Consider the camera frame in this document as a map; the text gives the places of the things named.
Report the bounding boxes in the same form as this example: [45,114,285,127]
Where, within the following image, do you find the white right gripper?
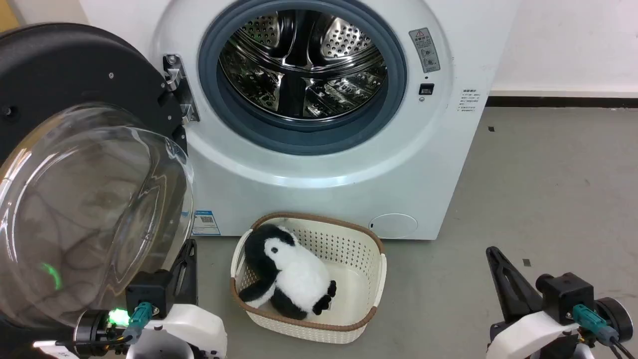
[485,246,581,359]

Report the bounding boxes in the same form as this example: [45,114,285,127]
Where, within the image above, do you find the black wall baseboard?
[486,96,638,108]

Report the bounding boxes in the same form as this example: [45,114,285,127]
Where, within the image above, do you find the black white panda plush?
[238,223,337,321]

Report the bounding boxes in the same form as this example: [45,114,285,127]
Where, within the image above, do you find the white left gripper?
[126,238,228,359]

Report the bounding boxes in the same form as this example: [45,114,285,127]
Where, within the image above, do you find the round white filter cover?
[368,213,419,239]

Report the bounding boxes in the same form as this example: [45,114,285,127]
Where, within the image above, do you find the teal plug left cable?
[54,301,154,347]

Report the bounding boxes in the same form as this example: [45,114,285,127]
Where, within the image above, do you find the small printed text label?
[460,89,482,113]

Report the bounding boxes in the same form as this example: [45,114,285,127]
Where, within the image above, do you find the white front-load washing machine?
[80,0,521,241]

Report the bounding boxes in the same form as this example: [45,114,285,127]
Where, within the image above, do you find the metal door hinge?
[162,54,201,124]

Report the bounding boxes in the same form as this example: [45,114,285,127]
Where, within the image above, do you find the cream plastic laundry basket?
[230,212,387,345]

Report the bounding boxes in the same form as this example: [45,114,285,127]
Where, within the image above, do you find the teal plug cable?
[54,301,154,347]
[572,303,638,359]

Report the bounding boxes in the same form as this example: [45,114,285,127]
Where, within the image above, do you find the grey warning sticker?
[409,27,441,74]

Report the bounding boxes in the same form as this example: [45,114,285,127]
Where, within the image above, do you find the blue white energy label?
[192,210,221,236]

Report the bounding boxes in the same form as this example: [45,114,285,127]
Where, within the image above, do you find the teal plug right cable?
[572,303,638,359]

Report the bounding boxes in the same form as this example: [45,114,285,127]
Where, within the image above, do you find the stainless steel washer drum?
[218,9,388,121]

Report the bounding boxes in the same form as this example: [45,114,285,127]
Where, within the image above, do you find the yellow wooden panel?
[0,0,21,33]

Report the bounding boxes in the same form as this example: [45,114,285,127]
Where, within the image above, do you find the black round glass washer door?
[0,22,195,330]

